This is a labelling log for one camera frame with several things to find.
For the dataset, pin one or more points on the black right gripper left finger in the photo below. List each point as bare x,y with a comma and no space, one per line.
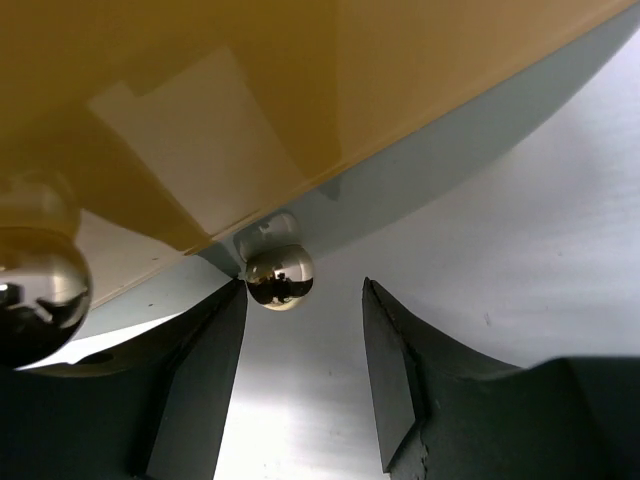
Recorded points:
152,407

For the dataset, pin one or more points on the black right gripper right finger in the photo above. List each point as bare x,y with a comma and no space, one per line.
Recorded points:
446,411

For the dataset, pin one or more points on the yellow orange drawer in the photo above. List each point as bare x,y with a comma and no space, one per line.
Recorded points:
134,133

